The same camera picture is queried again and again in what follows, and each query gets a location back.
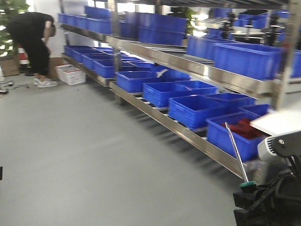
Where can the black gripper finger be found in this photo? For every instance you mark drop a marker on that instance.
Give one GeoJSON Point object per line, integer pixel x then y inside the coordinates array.
{"type": "Point", "coordinates": [244, 200]}
{"type": "Point", "coordinates": [243, 217]}

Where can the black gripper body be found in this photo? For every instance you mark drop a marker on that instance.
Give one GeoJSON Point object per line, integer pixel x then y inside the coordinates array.
{"type": "Point", "coordinates": [282, 203]}

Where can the green-handled screwdriver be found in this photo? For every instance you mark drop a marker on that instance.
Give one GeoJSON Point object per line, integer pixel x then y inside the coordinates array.
{"type": "Point", "coordinates": [247, 186]}

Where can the blue bin with red parts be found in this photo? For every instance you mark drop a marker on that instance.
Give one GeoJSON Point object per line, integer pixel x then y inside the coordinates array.
{"type": "Point", "coordinates": [246, 137]}

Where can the blue shelf bin near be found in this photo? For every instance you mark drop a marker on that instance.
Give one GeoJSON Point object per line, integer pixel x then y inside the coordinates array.
{"type": "Point", "coordinates": [193, 111]}

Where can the blue shelf bin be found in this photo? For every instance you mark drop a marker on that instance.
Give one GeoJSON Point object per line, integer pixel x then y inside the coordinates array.
{"type": "Point", "coordinates": [256, 61]}
{"type": "Point", "coordinates": [193, 111]}

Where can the steel shelving rack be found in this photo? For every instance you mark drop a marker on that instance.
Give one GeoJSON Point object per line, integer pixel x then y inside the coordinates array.
{"type": "Point", "coordinates": [284, 94]}

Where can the blue upper shelf bin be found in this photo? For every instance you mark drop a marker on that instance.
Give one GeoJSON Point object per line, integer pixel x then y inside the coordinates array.
{"type": "Point", "coordinates": [256, 61]}

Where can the white cardboard box on floor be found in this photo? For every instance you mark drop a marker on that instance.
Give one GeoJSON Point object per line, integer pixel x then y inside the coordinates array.
{"type": "Point", "coordinates": [70, 74]}

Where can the person in black clothes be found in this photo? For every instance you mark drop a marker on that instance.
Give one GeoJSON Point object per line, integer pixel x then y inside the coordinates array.
{"type": "Point", "coordinates": [32, 31]}

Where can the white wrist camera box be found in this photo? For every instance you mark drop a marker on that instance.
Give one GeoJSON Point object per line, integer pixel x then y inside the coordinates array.
{"type": "Point", "coordinates": [284, 145]}

